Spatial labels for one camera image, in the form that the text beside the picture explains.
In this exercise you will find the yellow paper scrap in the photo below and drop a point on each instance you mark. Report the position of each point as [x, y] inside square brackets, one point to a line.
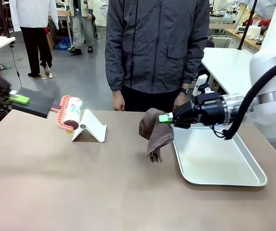
[68, 131]

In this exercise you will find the silver metal tray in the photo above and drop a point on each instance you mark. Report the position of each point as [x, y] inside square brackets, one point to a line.
[219, 158]

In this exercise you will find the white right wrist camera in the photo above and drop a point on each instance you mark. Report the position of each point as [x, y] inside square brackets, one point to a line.
[200, 84]

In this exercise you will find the person left hand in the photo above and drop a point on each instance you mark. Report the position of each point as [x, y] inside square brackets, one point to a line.
[180, 102]

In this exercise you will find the person black trousers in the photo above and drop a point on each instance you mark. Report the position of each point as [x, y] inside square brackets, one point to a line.
[149, 101]

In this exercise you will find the white folding stand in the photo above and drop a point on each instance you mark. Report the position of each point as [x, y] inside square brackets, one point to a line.
[92, 126]

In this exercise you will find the wooden workbench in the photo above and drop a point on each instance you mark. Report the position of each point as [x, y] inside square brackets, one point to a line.
[246, 39]

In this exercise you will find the white side table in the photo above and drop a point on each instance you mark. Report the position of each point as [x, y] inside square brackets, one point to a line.
[227, 65]

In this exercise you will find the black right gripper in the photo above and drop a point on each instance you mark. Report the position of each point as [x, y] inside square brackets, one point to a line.
[207, 109]

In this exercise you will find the person right forearm grey sleeve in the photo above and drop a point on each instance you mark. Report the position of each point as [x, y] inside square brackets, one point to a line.
[114, 69]

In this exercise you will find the person grey jacket torso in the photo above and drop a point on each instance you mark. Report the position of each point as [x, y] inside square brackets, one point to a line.
[157, 43]

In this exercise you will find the blue plastic bag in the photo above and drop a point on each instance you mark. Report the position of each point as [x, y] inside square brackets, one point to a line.
[62, 44]

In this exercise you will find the person left forearm grey sleeve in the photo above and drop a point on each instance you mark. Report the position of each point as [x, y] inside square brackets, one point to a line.
[193, 65]

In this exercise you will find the black wrist watch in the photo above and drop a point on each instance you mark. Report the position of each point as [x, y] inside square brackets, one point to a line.
[185, 91]

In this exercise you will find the bystander in white coat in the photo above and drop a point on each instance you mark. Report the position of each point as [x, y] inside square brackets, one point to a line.
[34, 29]

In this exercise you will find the bystander in grey trousers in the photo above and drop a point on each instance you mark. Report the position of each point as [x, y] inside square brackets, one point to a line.
[81, 26]

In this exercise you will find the brown cloth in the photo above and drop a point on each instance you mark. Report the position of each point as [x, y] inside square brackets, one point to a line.
[157, 132]

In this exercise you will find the person right hand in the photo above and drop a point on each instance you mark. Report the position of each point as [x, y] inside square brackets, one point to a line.
[118, 102]

